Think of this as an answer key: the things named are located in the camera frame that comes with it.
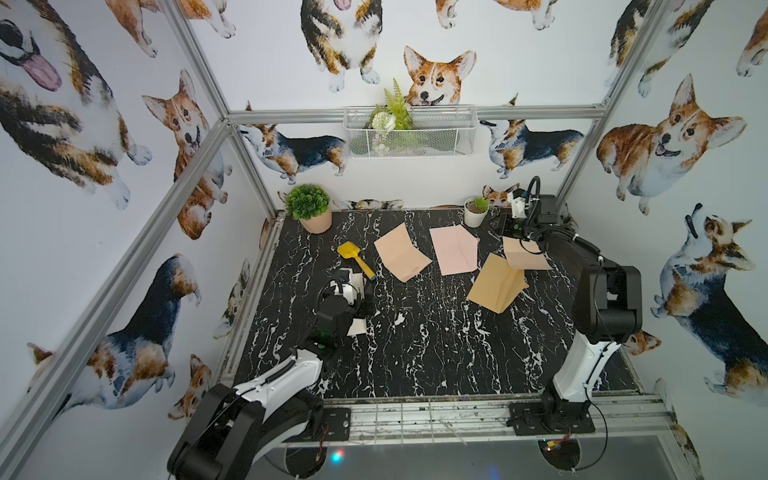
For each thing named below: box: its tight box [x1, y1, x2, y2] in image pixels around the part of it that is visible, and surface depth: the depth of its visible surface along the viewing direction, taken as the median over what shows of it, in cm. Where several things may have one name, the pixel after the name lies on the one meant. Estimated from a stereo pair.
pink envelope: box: [429, 224, 480, 276], surface depth 112 cm
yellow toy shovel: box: [337, 241, 377, 281], surface depth 108 cm
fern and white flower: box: [370, 78, 413, 154], surface depth 85 cm
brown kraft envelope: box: [467, 252, 530, 314], surface depth 102 cm
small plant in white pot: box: [463, 196, 490, 228], surface depth 114 cm
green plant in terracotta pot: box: [285, 184, 333, 235], surface depth 105 cm
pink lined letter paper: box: [374, 222, 433, 283], surface depth 106 cm
